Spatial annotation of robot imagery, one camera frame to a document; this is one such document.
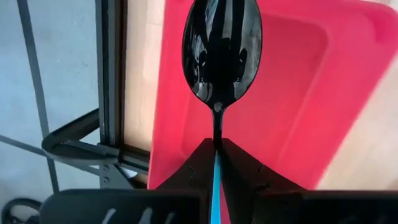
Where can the black frame corner bracket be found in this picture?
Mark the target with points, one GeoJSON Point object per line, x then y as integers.
{"type": "Point", "coordinates": [49, 143]}

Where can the black metal table frame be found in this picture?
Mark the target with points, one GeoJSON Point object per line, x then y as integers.
{"type": "Point", "coordinates": [110, 77]}

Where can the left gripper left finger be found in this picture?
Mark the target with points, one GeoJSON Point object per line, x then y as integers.
{"type": "Point", "coordinates": [180, 205]}

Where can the red plastic bin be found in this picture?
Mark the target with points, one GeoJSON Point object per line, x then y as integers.
{"type": "Point", "coordinates": [295, 109]}

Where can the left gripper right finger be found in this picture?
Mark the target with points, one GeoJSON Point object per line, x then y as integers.
{"type": "Point", "coordinates": [264, 202]}

